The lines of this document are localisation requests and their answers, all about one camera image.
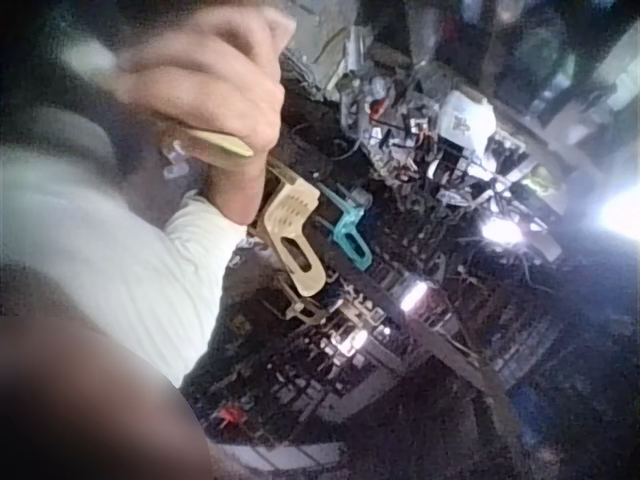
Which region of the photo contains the yellow plastic piece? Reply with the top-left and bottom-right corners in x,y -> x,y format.
175,124 -> 257,162

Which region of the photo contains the person's right hand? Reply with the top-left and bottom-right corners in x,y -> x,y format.
115,8 -> 297,169

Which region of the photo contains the teal plastic bracket part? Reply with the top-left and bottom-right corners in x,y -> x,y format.
318,192 -> 374,272

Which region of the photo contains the heap of grey white parts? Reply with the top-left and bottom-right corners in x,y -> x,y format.
324,24 -> 569,214

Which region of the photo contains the clear plastic piece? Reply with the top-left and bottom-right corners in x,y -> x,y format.
160,138 -> 190,180

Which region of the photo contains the beige plastic bracket part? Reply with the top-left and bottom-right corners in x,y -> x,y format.
257,163 -> 327,297

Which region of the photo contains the white plastic container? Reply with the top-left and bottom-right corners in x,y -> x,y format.
442,89 -> 498,152

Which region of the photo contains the small red plastic part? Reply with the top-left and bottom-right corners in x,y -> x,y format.
213,404 -> 245,432

